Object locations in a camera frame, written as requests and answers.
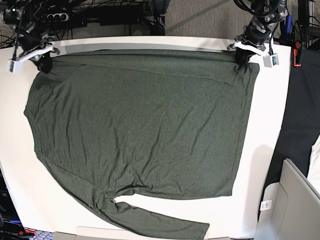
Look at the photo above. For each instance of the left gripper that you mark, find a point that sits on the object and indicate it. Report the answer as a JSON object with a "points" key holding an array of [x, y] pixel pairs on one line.
{"points": [[253, 37]]}

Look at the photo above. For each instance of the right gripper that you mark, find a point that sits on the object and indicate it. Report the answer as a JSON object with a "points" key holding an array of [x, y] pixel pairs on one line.
{"points": [[30, 41]]}

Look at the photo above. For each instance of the green long-sleeve shirt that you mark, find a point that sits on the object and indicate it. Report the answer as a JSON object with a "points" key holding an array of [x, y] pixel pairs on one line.
{"points": [[159, 123]]}

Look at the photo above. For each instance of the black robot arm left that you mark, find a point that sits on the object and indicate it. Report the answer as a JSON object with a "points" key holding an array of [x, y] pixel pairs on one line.
{"points": [[265, 14]]}

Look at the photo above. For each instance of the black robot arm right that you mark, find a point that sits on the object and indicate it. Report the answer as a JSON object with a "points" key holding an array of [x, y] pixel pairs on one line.
{"points": [[19, 13]]}

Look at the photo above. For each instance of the orange black clamp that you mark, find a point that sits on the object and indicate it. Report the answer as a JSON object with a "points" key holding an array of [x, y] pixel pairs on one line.
{"points": [[297, 54]]}

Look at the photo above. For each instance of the beige plastic bin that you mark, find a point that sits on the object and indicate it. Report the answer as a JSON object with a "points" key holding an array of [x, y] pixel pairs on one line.
{"points": [[290, 209]]}

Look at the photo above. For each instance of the orange black box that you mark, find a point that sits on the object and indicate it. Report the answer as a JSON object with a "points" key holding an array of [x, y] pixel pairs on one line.
{"points": [[10, 224]]}

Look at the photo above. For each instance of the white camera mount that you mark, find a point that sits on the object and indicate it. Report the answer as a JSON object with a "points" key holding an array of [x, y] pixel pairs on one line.
{"points": [[270, 58], [15, 66]]}

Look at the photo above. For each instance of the blue handled tool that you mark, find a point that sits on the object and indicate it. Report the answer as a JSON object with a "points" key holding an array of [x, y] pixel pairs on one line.
{"points": [[288, 26]]}

